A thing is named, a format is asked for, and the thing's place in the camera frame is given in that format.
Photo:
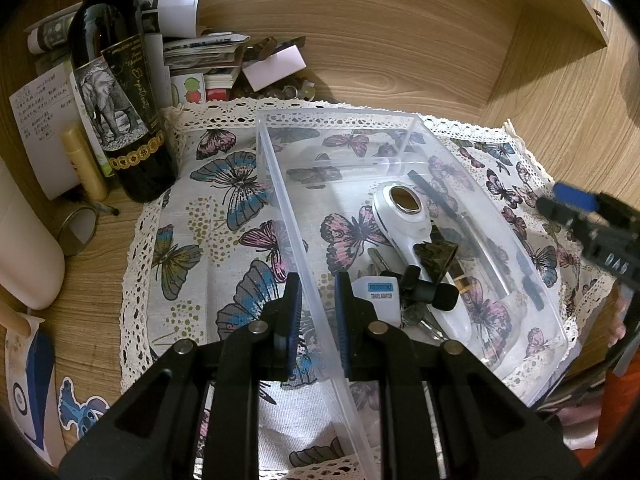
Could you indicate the white travel adapter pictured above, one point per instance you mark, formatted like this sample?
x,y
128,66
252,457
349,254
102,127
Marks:
x,y
376,302

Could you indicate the small round mirror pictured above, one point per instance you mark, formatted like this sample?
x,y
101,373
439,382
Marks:
x,y
75,232

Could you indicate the butterfly print lace cloth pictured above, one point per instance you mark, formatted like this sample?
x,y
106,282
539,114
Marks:
x,y
225,210

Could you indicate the silver key bunch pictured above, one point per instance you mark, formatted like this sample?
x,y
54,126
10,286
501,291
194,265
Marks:
x,y
422,322

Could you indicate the blue cartoon sticker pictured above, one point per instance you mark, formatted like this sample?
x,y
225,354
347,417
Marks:
x,y
82,410

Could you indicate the dark wine bottle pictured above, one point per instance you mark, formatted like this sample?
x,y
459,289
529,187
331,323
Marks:
x,y
115,85

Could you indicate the white paper card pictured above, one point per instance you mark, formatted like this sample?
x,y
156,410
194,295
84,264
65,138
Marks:
x,y
275,67

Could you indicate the black silver pen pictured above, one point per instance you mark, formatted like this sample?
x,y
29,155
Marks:
x,y
450,210

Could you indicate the stack of magazines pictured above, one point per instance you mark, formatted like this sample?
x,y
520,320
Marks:
x,y
200,45

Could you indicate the black clip-on microphone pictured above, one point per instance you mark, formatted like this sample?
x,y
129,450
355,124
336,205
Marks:
x,y
430,292

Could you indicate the white handwritten note paper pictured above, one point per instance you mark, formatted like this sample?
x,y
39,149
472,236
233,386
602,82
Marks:
x,y
40,120

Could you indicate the white handheld device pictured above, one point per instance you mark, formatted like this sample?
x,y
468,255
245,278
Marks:
x,y
415,230

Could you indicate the dark wrapper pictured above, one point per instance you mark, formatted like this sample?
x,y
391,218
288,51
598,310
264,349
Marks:
x,y
436,259

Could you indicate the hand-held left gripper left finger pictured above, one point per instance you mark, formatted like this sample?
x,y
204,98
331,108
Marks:
x,y
292,325

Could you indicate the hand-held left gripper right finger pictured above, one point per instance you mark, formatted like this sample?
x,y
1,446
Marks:
x,y
342,325

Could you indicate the yellow lip balm tube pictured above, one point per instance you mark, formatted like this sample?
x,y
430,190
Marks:
x,y
85,165

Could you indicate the clear plastic box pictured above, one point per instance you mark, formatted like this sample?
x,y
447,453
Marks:
x,y
280,185

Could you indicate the white rounded bottle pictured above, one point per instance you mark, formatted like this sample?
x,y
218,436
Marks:
x,y
25,240

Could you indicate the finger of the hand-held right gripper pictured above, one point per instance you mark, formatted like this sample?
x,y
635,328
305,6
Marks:
x,y
555,209
575,196

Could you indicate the orange cloth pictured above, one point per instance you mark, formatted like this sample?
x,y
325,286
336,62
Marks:
x,y
622,410

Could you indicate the blue white card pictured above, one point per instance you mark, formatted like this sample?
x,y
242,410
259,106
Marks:
x,y
35,385

